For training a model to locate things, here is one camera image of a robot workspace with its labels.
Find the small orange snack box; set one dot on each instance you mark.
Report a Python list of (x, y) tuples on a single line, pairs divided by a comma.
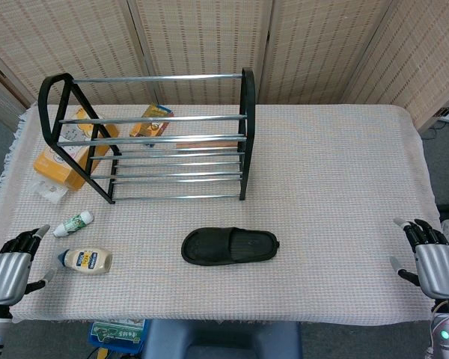
[(149, 129)]

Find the small white green bottle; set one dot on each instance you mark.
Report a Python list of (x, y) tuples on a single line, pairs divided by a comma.
[(73, 223)]

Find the black metal shoe rack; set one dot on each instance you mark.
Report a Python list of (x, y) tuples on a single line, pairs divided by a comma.
[(247, 112)]

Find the black slipper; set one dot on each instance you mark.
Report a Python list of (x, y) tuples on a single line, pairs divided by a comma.
[(224, 247)]

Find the mayonnaise squeeze bottle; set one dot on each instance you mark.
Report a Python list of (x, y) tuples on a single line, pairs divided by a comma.
[(88, 261)]

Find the white woven tablecloth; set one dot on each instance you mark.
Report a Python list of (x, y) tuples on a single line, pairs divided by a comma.
[(322, 187)]

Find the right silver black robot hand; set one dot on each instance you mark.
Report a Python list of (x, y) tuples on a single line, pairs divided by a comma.
[(439, 269)]

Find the large orange tissue pack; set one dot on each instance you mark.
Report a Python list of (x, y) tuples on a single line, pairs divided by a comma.
[(71, 179)]

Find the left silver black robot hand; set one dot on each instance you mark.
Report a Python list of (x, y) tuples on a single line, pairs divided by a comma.
[(3, 273)]

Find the green white printed box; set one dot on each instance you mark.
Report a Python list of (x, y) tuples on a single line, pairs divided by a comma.
[(116, 331)]

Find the bamboo folding screen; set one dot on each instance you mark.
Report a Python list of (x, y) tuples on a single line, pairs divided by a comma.
[(209, 37)]

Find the clear plastic packet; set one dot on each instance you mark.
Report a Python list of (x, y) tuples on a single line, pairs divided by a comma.
[(48, 190)]

